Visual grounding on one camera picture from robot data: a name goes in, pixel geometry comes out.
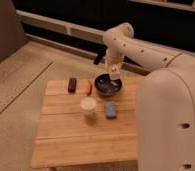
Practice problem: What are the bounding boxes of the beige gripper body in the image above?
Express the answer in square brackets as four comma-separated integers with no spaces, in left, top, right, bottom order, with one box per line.
[105,49,124,71]

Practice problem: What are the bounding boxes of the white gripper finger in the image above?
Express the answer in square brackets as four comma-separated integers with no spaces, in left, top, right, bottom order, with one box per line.
[110,65,120,80]

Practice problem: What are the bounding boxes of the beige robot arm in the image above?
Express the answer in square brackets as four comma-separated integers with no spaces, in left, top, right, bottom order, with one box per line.
[103,22,195,171]

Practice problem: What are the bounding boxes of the dark ceramic bowl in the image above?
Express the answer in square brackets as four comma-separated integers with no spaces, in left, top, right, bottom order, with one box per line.
[94,74,122,96]

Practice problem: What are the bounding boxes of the black table leg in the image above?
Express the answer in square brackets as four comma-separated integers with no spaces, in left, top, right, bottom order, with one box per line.
[93,51,105,65]

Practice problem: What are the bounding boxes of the orange red marker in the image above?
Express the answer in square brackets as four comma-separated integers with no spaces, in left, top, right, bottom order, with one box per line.
[86,80,92,96]

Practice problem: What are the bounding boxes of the blue sponge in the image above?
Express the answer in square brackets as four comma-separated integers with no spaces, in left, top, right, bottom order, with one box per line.
[104,101,117,119]

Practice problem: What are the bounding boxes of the dark brown block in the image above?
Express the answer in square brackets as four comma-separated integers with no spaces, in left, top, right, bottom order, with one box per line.
[68,78,77,93]

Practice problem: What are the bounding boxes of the wooden board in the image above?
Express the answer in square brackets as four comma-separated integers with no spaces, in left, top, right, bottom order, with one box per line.
[31,77,142,168]

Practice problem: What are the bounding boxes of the grey cabinet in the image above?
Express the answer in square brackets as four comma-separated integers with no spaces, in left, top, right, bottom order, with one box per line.
[0,0,27,62]

